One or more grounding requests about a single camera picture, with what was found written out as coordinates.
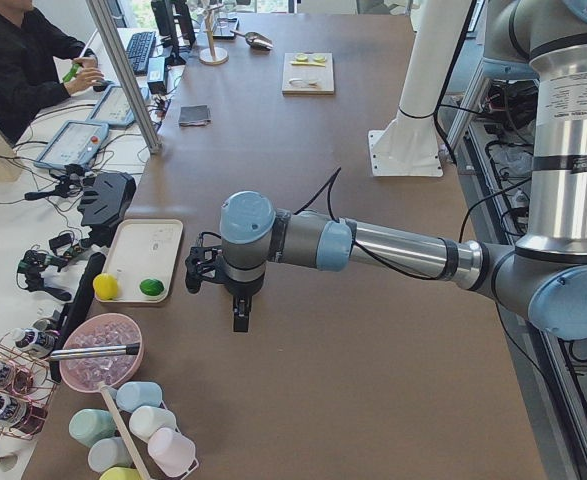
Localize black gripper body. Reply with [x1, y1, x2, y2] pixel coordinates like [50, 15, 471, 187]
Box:
[224, 275, 264, 308]

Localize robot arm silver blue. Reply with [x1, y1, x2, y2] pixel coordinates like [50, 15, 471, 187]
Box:
[216, 1, 587, 340]

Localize pink bowl with ice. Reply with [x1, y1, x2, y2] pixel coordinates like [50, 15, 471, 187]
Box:
[58, 313, 144, 393]

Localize green lime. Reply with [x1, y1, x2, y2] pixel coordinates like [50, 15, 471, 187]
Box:
[139, 278, 165, 297]

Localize metal tongs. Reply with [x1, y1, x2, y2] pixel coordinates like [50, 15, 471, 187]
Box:
[48, 343, 143, 362]

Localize yellow lemon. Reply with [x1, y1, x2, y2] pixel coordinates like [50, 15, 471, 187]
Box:
[92, 273, 119, 301]

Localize light blue cup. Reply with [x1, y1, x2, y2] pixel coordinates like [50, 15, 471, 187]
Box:
[116, 381, 163, 413]

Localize white cup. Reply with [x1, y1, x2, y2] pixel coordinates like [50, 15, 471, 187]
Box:
[129, 406, 177, 442]

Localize wooden cup rack pole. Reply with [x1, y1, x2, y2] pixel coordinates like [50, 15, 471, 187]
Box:
[98, 382, 152, 480]

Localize pink cup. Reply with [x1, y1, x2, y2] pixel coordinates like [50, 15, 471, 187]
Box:
[147, 427, 196, 478]

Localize dark grey folded cloth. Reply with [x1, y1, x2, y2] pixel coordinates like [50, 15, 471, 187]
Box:
[178, 105, 211, 127]

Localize mint green cup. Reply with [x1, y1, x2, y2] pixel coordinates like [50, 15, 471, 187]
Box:
[68, 409, 116, 447]

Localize pale grey blue cup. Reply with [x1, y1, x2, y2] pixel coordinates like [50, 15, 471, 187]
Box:
[88, 437, 133, 473]

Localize yellow cup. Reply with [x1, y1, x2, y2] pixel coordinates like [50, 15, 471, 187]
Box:
[99, 466, 142, 480]

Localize teach pendant tablet near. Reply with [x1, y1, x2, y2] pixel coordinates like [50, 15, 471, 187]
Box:
[34, 120, 110, 171]

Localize teach pendant tablet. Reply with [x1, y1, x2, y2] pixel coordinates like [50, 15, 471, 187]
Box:
[34, 120, 110, 171]
[87, 84, 135, 129]

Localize black power adapter box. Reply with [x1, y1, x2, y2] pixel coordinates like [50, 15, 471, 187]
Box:
[147, 56, 168, 95]

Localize bamboo cutting board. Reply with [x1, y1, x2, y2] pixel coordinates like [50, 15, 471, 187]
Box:
[281, 52, 335, 95]

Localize teach pendant tablet far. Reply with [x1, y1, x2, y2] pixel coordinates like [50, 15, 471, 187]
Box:
[87, 84, 135, 129]

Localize yellow plastic knife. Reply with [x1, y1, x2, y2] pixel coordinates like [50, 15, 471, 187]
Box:
[289, 61, 327, 68]

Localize wooden cup stand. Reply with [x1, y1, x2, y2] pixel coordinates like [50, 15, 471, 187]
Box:
[199, 5, 229, 66]

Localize metal scoop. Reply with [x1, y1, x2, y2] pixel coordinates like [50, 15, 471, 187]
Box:
[231, 29, 273, 51]

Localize black keyboard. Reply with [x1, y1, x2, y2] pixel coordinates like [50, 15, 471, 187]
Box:
[126, 31, 156, 76]

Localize black monitor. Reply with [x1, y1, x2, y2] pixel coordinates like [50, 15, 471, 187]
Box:
[150, 0, 196, 66]

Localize seated person black shirt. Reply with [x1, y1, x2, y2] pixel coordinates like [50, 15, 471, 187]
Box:
[0, 1, 104, 143]

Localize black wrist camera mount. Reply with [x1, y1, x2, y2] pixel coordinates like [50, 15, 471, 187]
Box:
[185, 231, 226, 294]

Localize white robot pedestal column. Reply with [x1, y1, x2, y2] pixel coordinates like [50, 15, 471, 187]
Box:
[368, 0, 475, 177]

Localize copper wire bottle rack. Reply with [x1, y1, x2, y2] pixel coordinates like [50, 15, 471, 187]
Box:
[0, 336, 58, 440]

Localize aluminium frame table right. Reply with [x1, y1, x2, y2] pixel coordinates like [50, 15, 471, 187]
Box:
[442, 64, 587, 480]

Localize aluminium frame post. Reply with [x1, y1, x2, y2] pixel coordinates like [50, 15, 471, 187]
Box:
[86, 0, 161, 154]

